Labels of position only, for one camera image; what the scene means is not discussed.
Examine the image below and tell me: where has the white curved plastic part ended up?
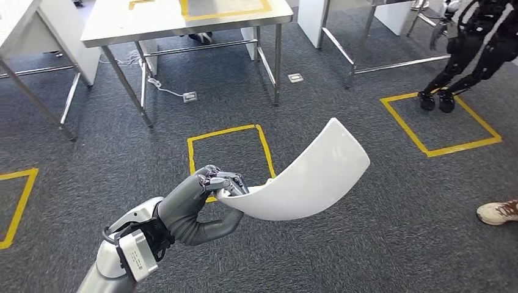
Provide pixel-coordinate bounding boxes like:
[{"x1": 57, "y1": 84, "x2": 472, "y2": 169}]
[{"x1": 214, "y1": 117, "x2": 371, "y2": 222}]

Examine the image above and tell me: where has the yellow floor tape square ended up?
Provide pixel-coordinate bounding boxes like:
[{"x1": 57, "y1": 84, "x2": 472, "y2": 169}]
[
  {"x1": 379, "y1": 90, "x2": 503, "y2": 159},
  {"x1": 0, "y1": 167, "x2": 39, "y2": 250},
  {"x1": 186, "y1": 124, "x2": 277, "y2": 204}
]

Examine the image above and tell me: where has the white desk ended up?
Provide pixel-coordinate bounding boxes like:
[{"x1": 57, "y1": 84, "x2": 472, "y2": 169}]
[
  {"x1": 38, "y1": 0, "x2": 102, "y2": 88},
  {"x1": 297, "y1": 0, "x2": 414, "y2": 49}
]

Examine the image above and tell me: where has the stainless steel table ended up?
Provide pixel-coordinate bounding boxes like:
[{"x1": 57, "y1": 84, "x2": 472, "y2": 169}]
[
  {"x1": 315, "y1": 0, "x2": 452, "y2": 89},
  {"x1": 0, "y1": 0, "x2": 82, "y2": 143}
]

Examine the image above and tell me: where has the person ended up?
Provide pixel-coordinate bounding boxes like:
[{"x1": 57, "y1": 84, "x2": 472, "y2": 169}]
[{"x1": 476, "y1": 198, "x2": 518, "y2": 226}]

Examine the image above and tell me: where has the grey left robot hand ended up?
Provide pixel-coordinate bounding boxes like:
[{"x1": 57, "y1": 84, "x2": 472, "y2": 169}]
[{"x1": 156, "y1": 164, "x2": 250, "y2": 247}]

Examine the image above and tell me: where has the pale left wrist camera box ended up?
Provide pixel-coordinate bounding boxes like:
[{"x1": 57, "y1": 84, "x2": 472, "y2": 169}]
[{"x1": 115, "y1": 229, "x2": 159, "y2": 283}]

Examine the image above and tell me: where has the black humanoid robot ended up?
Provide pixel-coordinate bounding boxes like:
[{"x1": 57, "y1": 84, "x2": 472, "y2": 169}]
[{"x1": 418, "y1": 0, "x2": 518, "y2": 114}]

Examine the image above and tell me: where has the white power cable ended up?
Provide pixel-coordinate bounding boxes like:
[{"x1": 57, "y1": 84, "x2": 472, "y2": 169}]
[{"x1": 99, "y1": 48, "x2": 185, "y2": 98}]

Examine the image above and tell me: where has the person's foot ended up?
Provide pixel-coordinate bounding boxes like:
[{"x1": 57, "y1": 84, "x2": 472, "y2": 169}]
[{"x1": 188, "y1": 32, "x2": 213, "y2": 45}]

